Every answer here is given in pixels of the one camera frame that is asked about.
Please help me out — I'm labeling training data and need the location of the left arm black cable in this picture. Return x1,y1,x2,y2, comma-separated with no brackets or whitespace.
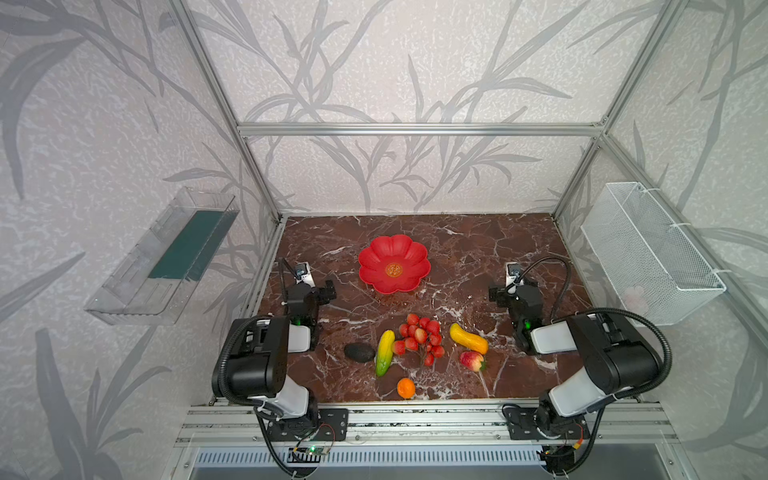
277,257,301,301

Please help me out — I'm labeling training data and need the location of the yellow orange banana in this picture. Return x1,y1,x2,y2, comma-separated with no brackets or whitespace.
449,323,489,355

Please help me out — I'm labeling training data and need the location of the clear plastic wall bin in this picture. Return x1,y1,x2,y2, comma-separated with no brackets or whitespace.
85,187,240,326

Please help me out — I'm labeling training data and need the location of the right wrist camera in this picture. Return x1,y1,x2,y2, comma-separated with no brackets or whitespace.
505,262,523,288

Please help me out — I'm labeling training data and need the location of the small orange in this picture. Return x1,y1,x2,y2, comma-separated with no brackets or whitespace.
396,378,415,400

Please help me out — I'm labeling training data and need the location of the dark avocado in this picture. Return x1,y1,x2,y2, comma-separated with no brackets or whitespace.
343,342,376,363

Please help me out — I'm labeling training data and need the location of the white wire mesh basket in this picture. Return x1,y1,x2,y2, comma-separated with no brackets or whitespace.
581,182,726,326

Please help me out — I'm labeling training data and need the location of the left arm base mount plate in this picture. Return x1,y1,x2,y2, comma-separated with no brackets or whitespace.
267,407,350,442

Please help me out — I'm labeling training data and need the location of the aluminium front rail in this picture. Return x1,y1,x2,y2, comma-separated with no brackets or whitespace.
174,399,680,448

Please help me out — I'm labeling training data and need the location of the red flower-shaped fruit bowl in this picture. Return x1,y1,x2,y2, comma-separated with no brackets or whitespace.
358,234,431,295

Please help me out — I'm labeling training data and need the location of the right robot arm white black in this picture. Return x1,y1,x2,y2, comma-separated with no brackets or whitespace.
489,283,673,440

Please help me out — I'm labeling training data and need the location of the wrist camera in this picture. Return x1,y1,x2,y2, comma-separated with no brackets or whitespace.
505,262,523,288
294,262,316,288

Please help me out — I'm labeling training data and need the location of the red peach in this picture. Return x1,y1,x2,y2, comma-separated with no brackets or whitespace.
459,351,486,372

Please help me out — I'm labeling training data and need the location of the red grape bunch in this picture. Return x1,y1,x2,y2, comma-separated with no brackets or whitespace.
392,313,445,367

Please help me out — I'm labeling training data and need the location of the yellow green mango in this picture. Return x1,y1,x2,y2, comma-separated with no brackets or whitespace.
375,330,395,377

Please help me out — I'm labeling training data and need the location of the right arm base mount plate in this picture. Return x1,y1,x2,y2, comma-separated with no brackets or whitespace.
501,404,590,442

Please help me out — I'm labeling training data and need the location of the green circuit board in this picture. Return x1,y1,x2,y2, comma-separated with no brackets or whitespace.
290,445,332,463

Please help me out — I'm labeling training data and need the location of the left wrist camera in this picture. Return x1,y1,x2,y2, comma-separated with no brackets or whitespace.
294,262,316,288

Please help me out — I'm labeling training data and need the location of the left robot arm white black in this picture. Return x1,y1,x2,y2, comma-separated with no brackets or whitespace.
211,280,337,430

